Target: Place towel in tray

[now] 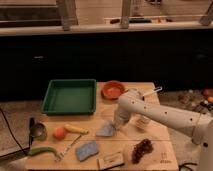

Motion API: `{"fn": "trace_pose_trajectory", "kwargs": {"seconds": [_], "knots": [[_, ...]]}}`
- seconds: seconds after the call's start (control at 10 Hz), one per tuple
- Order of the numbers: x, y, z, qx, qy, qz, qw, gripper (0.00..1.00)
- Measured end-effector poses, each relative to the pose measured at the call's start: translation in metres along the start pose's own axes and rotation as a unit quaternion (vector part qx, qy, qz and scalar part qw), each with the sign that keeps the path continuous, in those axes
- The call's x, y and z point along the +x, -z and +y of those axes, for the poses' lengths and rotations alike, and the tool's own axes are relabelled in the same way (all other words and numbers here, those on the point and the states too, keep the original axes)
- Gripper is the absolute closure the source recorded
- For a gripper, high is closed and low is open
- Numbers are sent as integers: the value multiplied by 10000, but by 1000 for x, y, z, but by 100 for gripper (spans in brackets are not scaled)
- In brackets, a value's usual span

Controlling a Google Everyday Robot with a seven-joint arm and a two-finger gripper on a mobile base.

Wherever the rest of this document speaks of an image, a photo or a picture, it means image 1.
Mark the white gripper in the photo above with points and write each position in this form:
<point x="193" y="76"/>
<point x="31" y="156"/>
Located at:
<point x="121" y="117"/>

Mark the grey towel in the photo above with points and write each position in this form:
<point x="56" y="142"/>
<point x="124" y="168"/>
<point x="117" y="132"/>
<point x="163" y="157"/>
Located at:
<point x="106" y="130"/>

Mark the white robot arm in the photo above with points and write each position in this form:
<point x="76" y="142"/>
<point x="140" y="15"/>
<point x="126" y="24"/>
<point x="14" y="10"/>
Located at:
<point x="195" y="125"/>

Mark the green plastic tray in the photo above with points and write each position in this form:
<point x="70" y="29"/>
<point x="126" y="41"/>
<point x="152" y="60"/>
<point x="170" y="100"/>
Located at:
<point x="70" y="97"/>

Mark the small woven basket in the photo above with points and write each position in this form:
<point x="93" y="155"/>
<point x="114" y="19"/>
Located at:
<point x="141" y="122"/>

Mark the orange bowl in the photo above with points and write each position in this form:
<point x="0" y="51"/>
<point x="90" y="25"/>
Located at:
<point x="111" y="90"/>

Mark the dark grape bunch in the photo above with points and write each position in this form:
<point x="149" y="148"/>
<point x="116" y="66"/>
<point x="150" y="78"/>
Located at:
<point x="140" y="149"/>

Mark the wooden block brush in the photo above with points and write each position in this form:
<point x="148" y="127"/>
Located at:
<point x="110" y="161"/>

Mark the blue sponge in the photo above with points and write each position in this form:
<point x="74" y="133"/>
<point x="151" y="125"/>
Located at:
<point x="86" y="150"/>

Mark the yellow banana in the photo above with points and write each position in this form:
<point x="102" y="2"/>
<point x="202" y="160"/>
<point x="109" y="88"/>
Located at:
<point x="75" y="129"/>

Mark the orange fruit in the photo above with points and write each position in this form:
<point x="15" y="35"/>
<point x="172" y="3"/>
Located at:
<point x="59" y="133"/>

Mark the small pan with handle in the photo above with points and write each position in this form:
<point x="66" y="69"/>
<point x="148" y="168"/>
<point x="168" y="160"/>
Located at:
<point x="142" y="94"/>

